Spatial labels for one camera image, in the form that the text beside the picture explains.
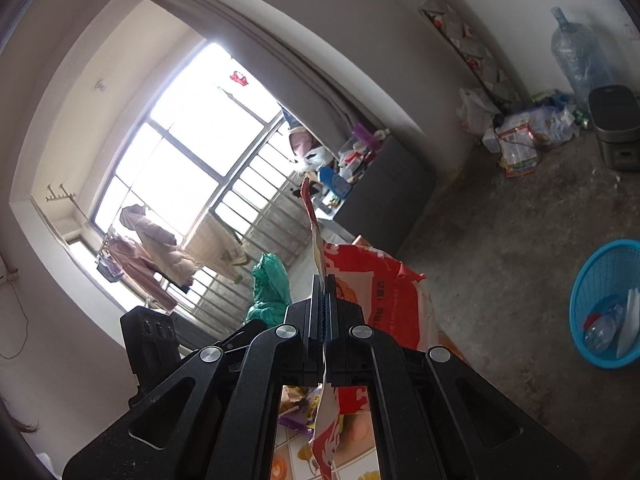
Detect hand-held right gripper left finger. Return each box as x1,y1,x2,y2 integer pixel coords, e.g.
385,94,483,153
62,275,326,480

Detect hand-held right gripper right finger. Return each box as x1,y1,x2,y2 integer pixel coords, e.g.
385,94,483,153
327,275,588,480

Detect red white snack bag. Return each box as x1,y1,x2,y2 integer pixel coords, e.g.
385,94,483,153
300,175,441,480

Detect purple snack wrapper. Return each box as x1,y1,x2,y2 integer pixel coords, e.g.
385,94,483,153
280,385,321,436

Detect blue plastic basket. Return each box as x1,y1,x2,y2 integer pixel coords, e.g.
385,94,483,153
570,239,640,371

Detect white paper sheet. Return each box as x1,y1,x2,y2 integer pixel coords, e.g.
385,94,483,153
616,287,640,360

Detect green plastic bag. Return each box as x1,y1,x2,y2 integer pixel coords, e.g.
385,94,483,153
244,252,292,326

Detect pink garment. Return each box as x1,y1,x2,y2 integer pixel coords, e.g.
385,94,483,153
107,237,176,311

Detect dark blue garment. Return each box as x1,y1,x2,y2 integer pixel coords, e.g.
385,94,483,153
97,257,123,283

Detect beige puffy jacket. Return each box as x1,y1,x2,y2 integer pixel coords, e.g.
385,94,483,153
119,204,198,288

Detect beige hanging cloth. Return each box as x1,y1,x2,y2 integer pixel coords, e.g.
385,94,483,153
185,215,251,278

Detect grey cabinet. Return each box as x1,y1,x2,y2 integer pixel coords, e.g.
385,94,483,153
332,137,433,256

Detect blue detergent bottle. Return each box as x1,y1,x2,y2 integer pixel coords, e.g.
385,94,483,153
318,166,351,198

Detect pink bundle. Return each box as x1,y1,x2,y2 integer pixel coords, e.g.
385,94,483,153
287,127,313,161

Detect purple cup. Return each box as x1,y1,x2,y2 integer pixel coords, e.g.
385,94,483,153
351,122,376,148

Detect window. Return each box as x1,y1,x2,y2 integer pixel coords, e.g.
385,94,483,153
92,42,286,241

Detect white plastic bag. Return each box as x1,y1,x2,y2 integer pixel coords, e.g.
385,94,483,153
459,87,501,133

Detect pile of wrappers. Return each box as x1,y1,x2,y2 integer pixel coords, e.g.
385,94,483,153
482,90,581,178

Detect grey curtain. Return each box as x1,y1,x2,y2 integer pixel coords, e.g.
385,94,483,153
150,0,361,126

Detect printed folded board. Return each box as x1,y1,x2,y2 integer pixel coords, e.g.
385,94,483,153
419,0,521,111

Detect black rice cooker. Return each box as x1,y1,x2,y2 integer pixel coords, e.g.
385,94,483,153
587,85,640,171

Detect large blue water jug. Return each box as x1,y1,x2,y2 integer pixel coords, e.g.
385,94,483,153
550,6,613,111

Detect wall drying rack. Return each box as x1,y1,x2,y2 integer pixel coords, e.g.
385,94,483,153
45,185,78,206

